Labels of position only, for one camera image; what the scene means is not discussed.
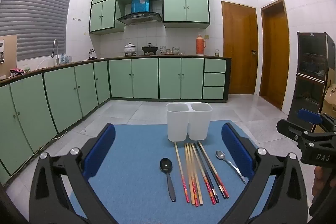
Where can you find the black range hood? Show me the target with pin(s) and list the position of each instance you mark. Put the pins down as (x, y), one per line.
(139, 18)

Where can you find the green base cabinets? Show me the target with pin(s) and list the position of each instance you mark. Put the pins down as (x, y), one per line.
(65, 92)

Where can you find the patterned ceramic cups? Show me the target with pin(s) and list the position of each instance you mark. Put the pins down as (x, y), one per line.
(176, 50)

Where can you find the small metal kettle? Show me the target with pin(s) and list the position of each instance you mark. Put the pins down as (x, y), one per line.
(92, 52)

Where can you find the clear plastic bottle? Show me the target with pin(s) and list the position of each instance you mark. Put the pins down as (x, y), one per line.
(69, 59)

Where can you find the metal spoon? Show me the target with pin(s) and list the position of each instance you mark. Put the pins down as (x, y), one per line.
(220, 155)

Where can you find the stack of bowls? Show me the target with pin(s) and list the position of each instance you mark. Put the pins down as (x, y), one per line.
(162, 50)

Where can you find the metal kitchen faucet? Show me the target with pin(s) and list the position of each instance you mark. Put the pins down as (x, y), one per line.
(57, 56)

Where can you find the black wok with lid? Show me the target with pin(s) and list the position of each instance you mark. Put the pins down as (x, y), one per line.
(150, 49)

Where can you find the person's right hand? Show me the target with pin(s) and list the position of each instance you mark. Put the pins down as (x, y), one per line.
(319, 182)

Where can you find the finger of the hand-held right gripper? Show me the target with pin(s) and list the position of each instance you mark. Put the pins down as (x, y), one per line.
(288, 129)
(309, 116)

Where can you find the black spoon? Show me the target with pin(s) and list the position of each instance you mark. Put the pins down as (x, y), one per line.
(166, 165)

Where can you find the blue table mat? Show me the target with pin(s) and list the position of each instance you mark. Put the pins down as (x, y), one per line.
(139, 174)

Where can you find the pink cloth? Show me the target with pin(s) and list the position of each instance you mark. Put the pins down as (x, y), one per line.
(17, 71)

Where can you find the cardboard box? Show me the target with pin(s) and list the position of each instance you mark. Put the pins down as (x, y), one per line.
(330, 100)

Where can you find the blue hood chimney cover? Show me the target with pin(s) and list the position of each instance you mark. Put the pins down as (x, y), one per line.
(140, 5)

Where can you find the white cooking pot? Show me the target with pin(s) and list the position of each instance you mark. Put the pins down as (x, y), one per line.
(130, 49)

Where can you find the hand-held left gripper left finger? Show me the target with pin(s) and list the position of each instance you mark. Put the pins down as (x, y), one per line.
(101, 150)

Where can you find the wooden chopstick red patterned end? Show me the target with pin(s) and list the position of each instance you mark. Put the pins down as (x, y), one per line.
(191, 169)
(179, 169)

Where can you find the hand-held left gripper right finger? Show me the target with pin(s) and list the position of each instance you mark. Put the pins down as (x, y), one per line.
(237, 150)

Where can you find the green four-door wall cabinet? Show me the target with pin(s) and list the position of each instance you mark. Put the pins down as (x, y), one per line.
(183, 6)
(102, 14)

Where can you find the white two-compartment utensil holder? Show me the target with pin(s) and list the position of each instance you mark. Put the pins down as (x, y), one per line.
(178, 124)

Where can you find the glass jar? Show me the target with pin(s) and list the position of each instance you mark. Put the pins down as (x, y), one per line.
(217, 53)

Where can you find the black glass-front cabinet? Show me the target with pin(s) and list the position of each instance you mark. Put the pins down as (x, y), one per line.
(309, 61)

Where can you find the plain wooden door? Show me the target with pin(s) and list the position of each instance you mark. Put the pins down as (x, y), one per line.
(274, 56)

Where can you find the white clip device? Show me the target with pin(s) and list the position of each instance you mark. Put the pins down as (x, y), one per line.
(2, 52)

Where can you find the red thermos flask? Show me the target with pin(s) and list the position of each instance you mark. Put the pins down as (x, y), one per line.
(200, 47)

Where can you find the grey window blind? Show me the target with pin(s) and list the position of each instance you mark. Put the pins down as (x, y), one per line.
(36, 16)

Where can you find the brown board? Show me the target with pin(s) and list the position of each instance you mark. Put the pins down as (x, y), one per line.
(10, 56)

